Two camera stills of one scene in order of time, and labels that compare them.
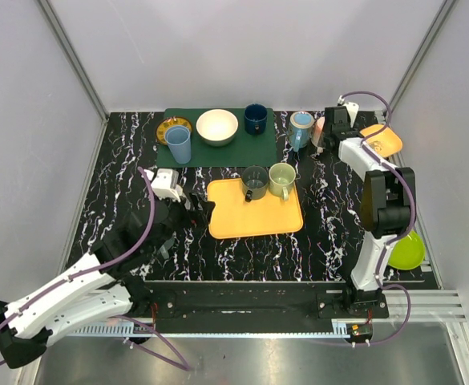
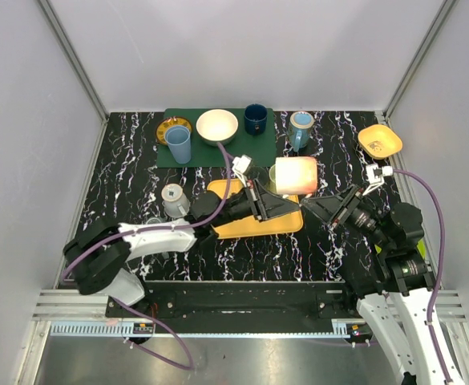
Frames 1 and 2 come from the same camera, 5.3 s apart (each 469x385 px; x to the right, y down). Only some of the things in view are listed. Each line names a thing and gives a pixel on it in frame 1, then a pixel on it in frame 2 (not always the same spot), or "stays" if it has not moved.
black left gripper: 192,204 → 256,201
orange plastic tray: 232,216 stays
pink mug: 317,135 → 295,175
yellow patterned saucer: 169,122 stays
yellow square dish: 385,142 stays
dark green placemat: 245,150 stays
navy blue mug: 255,116 stays
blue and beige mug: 301,123 stays
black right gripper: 352,129 → 338,208
